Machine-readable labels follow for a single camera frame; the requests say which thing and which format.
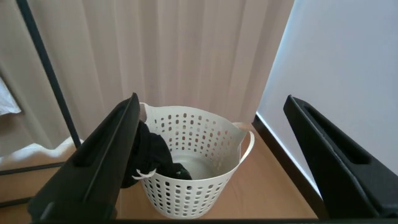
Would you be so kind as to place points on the beige curtain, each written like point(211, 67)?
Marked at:
point(171, 53)

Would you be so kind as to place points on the black garment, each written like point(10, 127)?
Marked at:
point(149, 149)

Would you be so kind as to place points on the black clothes rack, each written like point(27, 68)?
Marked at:
point(46, 68)

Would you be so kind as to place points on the white laundry basket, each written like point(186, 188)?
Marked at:
point(192, 193)

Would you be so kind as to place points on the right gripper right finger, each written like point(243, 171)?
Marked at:
point(339, 186)

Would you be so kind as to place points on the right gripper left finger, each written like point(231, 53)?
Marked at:
point(93, 174)

